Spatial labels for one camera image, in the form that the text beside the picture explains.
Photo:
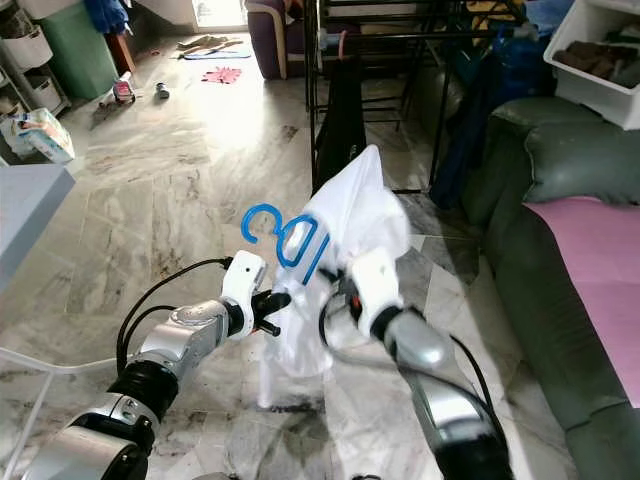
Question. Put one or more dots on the shelf with white baskets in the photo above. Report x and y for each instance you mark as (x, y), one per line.
(25, 50)

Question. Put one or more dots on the dark blue cloth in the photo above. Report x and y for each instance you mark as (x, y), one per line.
(107, 15)

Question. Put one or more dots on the grey green sofa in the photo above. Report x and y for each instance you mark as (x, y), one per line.
(540, 300)

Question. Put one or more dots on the black buttoned shirt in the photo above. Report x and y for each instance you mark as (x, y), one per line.
(342, 140)

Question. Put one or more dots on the purple armchair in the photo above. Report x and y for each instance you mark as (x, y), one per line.
(265, 40)

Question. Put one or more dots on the blue hanging garment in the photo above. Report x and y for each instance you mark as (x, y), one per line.
(475, 130)

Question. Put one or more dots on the white garment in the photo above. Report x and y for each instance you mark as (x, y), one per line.
(360, 215)

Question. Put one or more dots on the red clothes hanger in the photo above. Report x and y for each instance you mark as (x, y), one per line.
(346, 42)

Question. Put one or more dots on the large white open bin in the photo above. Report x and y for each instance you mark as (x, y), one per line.
(590, 90)

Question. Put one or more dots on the white plastic folding table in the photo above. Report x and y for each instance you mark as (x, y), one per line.
(25, 220)

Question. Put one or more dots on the blue door mat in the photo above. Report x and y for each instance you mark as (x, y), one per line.
(215, 52)

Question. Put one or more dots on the pink cloth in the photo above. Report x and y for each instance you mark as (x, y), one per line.
(222, 76)

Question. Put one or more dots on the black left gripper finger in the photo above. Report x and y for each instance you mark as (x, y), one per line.
(267, 328)
(272, 303)

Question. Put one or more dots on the blue plastic hanger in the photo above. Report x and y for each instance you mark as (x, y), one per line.
(257, 212)

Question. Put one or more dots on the black metal drying rack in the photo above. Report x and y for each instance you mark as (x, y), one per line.
(310, 100)

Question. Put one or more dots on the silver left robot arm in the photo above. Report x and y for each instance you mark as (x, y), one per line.
(190, 335)

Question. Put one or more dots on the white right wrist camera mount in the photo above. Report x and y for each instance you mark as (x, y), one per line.
(375, 283)

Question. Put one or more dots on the green plastic bin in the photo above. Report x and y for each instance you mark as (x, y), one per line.
(78, 55)

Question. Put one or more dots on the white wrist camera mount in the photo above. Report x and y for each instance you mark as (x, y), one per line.
(245, 280)
(375, 283)

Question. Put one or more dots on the red and white toy car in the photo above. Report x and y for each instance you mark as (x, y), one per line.
(123, 90)

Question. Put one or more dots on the pink foam mat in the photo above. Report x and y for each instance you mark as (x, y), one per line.
(590, 260)

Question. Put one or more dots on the printed diaper package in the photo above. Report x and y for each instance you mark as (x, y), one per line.
(42, 135)

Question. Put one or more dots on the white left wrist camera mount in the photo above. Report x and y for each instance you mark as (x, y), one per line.
(245, 280)

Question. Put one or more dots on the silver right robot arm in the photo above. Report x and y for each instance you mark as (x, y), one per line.
(425, 350)

